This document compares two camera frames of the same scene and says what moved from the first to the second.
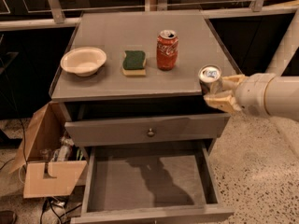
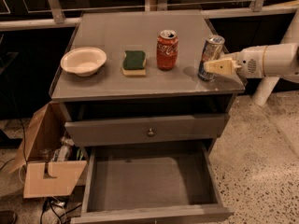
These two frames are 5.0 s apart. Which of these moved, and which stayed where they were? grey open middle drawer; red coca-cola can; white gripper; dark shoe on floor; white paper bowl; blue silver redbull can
Moved: blue silver redbull can; white gripper
Stayed: dark shoe on floor; red coca-cola can; grey open middle drawer; white paper bowl
